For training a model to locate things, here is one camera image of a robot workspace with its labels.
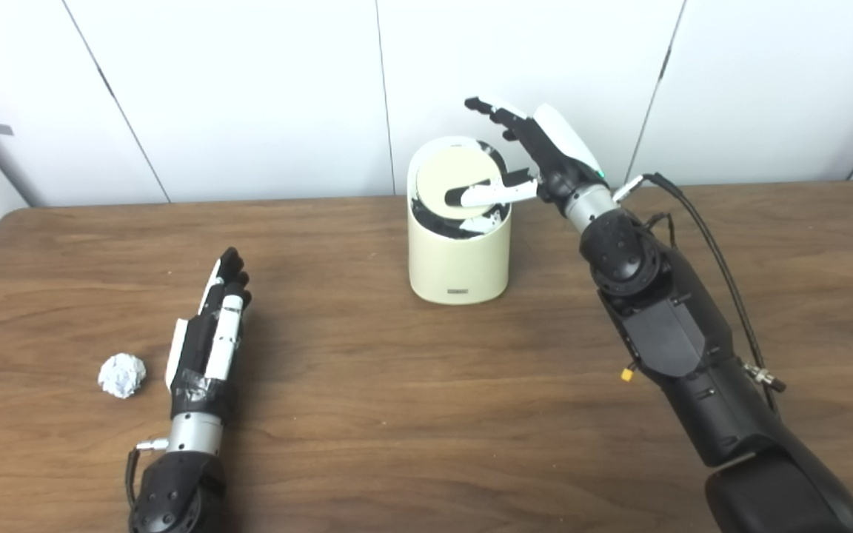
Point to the cream round bin lid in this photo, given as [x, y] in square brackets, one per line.
[441, 174]

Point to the white paper ball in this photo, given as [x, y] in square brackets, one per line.
[122, 375]

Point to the cream-colored bin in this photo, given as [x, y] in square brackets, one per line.
[460, 263]

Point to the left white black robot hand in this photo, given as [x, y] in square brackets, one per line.
[193, 363]

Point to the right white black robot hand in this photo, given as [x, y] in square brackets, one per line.
[560, 159]

